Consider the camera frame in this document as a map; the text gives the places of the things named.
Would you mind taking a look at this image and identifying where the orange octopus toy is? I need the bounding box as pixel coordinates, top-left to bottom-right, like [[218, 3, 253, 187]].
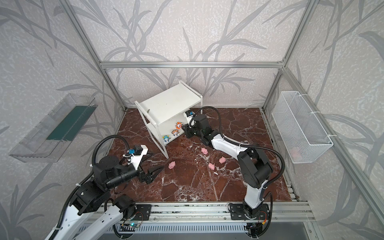
[[176, 122, 183, 130]]

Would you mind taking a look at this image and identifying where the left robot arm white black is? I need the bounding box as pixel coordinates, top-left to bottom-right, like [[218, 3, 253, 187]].
[[47, 135, 164, 240]]

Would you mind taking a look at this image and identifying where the clear plastic wall bin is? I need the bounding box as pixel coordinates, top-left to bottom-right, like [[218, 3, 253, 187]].
[[9, 94, 98, 163]]

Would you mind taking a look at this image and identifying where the white wire mesh basket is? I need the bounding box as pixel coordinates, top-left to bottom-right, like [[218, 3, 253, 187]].
[[272, 91, 334, 164]]

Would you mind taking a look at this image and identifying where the pink pig toy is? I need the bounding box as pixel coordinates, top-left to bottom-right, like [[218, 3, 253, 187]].
[[168, 161, 176, 170], [201, 148, 208, 155], [209, 163, 216, 171], [219, 157, 227, 164]]

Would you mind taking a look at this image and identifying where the blue cat figure flower collar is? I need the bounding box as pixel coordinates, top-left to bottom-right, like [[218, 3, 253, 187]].
[[172, 129, 180, 137]]

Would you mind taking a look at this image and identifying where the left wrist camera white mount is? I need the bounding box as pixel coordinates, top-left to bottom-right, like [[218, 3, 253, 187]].
[[123, 145, 148, 170]]

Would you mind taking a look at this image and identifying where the white two-tier metal shelf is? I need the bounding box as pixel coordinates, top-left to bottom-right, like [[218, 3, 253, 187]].
[[135, 81, 203, 159]]

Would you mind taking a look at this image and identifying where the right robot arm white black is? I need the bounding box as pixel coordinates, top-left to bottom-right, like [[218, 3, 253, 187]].
[[182, 106, 286, 220]]

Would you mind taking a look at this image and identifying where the blue cat figure teal hat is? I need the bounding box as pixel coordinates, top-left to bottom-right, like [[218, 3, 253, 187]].
[[163, 135, 171, 143]]

